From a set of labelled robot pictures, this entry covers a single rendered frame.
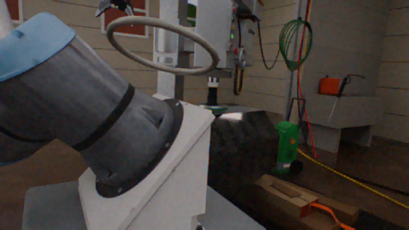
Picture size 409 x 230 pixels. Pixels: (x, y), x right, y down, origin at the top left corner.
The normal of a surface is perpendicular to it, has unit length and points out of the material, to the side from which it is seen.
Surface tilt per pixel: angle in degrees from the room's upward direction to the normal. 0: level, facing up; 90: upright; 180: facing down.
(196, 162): 90
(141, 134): 71
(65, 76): 86
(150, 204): 90
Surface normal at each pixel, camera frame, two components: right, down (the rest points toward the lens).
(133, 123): 0.39, -0.22
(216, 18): -0.37, 0.14
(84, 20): 0.52, 0.18
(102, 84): 0.74, -0.22
